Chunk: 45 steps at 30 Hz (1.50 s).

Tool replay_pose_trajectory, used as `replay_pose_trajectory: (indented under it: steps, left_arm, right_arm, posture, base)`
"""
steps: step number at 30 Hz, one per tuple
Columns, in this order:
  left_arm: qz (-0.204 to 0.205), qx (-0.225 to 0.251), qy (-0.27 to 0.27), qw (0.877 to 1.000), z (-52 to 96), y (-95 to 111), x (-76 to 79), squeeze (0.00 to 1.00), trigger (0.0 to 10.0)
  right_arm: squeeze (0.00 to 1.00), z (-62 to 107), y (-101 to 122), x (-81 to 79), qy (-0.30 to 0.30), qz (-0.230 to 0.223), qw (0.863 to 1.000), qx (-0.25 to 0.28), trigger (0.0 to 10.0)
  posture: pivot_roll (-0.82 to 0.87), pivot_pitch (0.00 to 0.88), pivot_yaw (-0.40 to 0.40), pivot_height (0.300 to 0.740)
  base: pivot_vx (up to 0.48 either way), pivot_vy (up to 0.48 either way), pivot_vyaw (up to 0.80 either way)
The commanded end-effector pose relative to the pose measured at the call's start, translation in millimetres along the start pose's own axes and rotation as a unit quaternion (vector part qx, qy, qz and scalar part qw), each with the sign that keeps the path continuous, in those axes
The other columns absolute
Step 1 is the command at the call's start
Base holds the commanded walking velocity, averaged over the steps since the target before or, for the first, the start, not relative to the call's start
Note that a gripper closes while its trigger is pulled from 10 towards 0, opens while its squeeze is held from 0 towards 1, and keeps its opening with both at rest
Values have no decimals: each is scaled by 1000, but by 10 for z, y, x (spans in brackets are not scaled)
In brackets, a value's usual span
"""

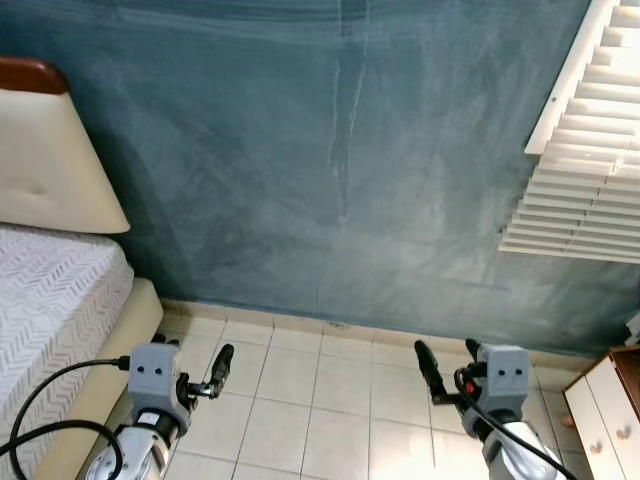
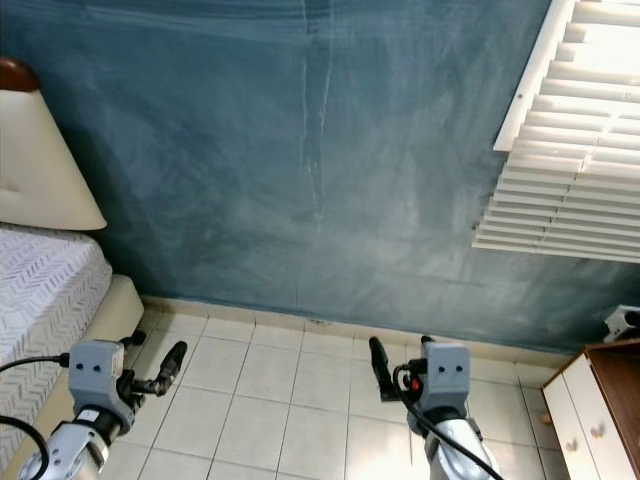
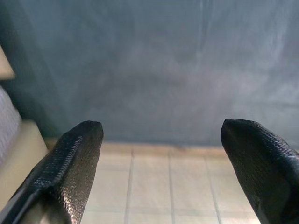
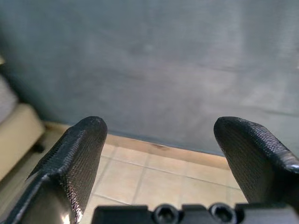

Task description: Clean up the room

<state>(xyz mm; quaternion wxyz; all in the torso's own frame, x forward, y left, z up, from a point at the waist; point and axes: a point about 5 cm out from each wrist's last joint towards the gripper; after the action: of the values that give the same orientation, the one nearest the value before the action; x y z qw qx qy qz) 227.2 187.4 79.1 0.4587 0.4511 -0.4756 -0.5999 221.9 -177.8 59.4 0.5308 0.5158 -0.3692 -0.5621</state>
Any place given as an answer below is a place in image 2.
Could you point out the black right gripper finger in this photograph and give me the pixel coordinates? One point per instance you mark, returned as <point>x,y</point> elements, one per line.
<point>426,342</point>
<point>382,365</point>

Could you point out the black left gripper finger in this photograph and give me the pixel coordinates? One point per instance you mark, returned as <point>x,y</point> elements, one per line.
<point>175,362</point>
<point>132,339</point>

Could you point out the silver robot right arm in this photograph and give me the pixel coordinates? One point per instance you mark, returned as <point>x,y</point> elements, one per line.
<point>465,455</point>

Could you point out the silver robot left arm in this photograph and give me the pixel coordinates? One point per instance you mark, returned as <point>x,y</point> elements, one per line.
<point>75,455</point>

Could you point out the cream bed base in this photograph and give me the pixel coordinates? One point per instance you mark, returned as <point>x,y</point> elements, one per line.
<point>125,310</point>

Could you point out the white chevron mattress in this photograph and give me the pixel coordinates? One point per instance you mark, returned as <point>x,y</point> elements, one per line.
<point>50,280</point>

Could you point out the wooden dresser white drawers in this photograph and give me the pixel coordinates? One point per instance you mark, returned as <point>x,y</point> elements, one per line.
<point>585,410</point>

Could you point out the cream padded wooden headboard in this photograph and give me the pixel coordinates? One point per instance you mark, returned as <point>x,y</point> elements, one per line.
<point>45,160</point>

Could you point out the small white device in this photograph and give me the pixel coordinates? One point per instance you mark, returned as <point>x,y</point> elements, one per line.
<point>625,322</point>

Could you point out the white slatted window blind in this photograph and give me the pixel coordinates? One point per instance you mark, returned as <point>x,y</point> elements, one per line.
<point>570,170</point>

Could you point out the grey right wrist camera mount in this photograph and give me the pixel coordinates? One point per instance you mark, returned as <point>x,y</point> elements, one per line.
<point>445,375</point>

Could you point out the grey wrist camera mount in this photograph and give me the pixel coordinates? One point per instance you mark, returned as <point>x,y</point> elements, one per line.
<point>445,375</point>
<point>95,372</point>

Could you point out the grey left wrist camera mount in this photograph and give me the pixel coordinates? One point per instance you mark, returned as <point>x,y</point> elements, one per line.
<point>95,372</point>

